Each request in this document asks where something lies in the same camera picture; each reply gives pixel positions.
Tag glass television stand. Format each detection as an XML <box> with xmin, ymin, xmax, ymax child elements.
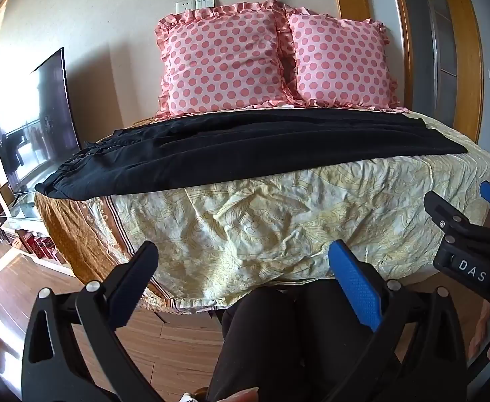
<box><xmin>0</xmin><ymin>184</ymin><xmax>67</xmax><ymax>266</ymax></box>

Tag small pink polka dot pillow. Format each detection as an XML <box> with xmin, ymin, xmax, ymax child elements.
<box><xmin>276</xmin><ymin>6</ymin><xmax>402</xmax><ymax>112</ymax></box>

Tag large pink polka dot pillow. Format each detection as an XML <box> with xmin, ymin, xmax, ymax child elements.
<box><xmin>155</xmin><ymin>0</ymin><xmax>298</xmax><ymax>118</ymax></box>

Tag black flat screen television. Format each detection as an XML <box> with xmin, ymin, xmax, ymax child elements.
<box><xmin>0</xmin><ymin>47</ymin><xmax>82</xmax><ymax>195</ymax></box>

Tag bed with yellow patterned sheet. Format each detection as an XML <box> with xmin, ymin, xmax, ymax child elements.
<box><xmin>36</xmin><ymin>107</ymin><xmax>490</xmax><ymax>315</ymax></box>

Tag wooden door frame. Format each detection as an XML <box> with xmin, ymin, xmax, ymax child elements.
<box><xmin>331</xmin><ymin>0</ymin><xmax>485</xmax><ymax>143</ymax></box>

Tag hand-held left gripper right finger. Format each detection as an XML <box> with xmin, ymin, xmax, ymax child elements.
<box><xmin>328</xmin><ymin>240</ymin><xmax>468</xmax><ymax>402</ymax></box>

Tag person's left hand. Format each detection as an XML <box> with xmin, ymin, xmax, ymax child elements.
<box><xmin>223</xmin><ymin>387</ymin><xmax>259</xmax><ymax>402</ymax></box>

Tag person's leg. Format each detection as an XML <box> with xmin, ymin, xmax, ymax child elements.
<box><xmin>299</xmin><ymin>278</ymin><xmax>401</xmax><ymax>402</ymax></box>
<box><xmin>207</xmin><ymin>287</ymin><xmax>308</xmax><ymax>402</ymax></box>

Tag black pants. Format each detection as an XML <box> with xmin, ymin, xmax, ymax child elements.
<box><xmin>34</xmin><ymin>109</ymin><xmax>468</xmax><ymax>202</ymax></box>

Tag row of red boxes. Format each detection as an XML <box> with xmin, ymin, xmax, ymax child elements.
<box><xmin>14</xmin><ymin>228</ymin><xmax>67</xmax><ymax>264</ymax></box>

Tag person's right leg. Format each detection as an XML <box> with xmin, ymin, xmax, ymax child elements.
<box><xmin>299</xmin><ymin>278</ymin><xmax>401</xmax><ymax>402</ymax></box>

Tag person's left leg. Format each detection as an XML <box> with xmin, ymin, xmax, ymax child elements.
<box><xmin>207</xmin><ymin>287</ymin><xmax>308</xmax><ymax>402</ymax></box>

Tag grey door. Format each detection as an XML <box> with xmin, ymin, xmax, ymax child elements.
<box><xmin>421</xmin><ymin>0</ymin><xmax>459</xmax><ymax>114</ymax></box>

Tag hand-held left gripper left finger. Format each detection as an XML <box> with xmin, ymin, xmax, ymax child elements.
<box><xmin>21</xmin><ymin>241</ymin><xmax>159</xmax><ymax>402</ymax></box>

